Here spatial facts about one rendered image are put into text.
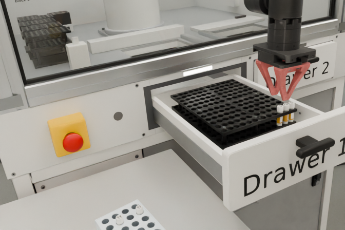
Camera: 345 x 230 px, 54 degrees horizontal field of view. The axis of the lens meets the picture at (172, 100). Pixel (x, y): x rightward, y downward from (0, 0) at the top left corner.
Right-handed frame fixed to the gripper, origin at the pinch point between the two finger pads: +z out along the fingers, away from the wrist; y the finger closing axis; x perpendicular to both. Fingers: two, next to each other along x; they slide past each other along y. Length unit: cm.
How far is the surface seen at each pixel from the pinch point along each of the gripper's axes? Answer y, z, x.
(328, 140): 14.1, 2.9, -1.9
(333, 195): -53, 91, 83
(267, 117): 0.8, 4.0, -3.5
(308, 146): 13.8, 3.0, -5.7
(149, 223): 5.2, 15.3, -30.1
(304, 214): -27, 65, 38
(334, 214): -43, 92, 73
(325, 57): -23.1, 3.7, 35.3
